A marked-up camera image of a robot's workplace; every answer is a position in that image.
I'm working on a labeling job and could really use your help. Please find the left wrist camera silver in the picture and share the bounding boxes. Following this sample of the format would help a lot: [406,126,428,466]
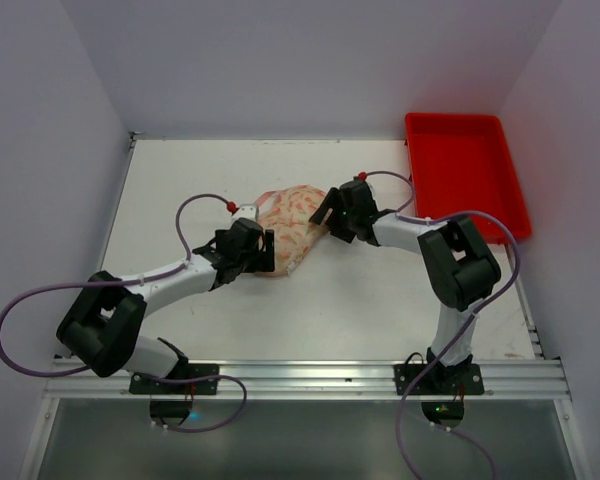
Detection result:
[227,202,259,222]

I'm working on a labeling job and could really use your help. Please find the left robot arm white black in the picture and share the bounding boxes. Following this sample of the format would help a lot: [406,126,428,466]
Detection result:
[56,218,275,378]

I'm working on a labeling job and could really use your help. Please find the aluminium front rail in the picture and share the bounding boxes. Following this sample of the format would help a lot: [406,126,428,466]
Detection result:
[44,360,570,401]

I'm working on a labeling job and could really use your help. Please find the red plastic tray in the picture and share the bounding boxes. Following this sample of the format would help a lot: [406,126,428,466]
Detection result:
[405,113,532,241]

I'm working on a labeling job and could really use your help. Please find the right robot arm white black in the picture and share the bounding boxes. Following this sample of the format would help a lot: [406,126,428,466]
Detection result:
[310,179,501,368]

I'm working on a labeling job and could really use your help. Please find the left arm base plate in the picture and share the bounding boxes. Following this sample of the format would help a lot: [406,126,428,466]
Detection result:
[129,363,220,396]

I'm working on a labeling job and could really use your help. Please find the floral mesh laundry bag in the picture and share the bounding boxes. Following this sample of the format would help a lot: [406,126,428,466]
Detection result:
[255,185,326,278]

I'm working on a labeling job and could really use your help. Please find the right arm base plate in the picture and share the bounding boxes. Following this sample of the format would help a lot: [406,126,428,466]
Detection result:
[393,348,485,396]

